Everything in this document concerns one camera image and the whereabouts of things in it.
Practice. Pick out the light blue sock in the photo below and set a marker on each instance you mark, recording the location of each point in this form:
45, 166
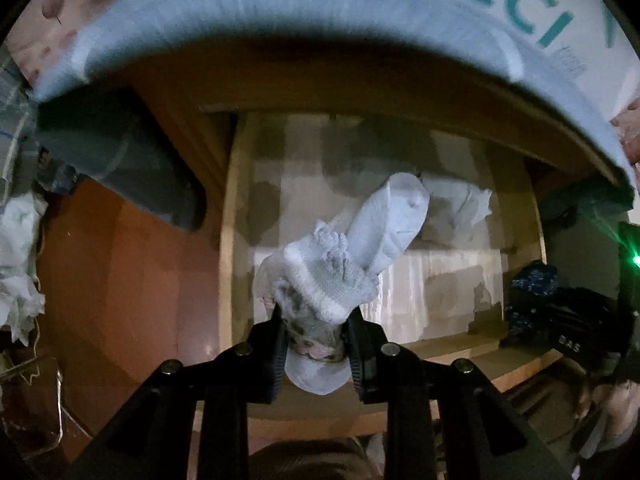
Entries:
395, 220

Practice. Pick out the blue checked cloth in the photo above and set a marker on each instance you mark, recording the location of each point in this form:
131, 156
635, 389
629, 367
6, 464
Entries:
250, 5

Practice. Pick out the grey plaid cloth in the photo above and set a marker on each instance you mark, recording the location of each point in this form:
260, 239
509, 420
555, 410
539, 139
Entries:
15, 125

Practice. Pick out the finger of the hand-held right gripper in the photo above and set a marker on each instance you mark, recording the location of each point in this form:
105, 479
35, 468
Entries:
532, 327

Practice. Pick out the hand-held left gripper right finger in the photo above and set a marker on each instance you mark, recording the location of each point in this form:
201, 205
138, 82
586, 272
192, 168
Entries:
357, 360

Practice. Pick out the person's right hand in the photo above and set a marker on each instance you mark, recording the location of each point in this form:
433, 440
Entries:
620, 410

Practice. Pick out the white crumpled fabric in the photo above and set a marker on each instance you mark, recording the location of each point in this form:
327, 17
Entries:
17, 260

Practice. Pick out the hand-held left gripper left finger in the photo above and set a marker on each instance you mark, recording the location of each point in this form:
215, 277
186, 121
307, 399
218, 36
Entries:
277, 360

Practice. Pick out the wooden drawer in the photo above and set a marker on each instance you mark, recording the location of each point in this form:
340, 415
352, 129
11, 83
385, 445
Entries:
240, 210

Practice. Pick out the white crumpled garment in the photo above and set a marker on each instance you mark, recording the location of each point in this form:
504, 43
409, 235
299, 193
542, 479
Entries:
460, 205

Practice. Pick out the white shoe box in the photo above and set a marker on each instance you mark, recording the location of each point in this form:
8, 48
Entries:
590, 60

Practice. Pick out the leopard print underwear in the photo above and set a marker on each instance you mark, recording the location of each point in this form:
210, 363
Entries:
310, 335

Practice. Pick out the dark green mat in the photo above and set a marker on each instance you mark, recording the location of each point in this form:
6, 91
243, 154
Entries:
580, 250

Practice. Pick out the grey sock white cuff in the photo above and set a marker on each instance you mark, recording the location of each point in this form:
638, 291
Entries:
330, 280

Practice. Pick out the dark blue patterned garment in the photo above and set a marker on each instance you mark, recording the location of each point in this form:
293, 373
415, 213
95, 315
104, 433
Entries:
535, 280

